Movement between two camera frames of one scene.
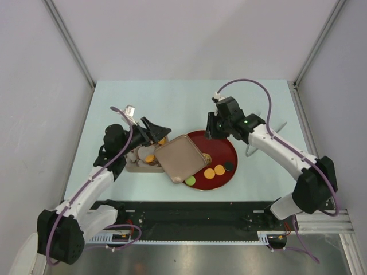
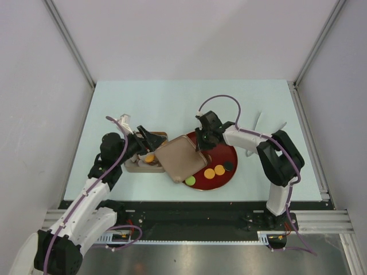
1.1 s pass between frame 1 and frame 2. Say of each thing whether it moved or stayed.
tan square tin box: stayed
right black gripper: moved
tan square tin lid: stayed
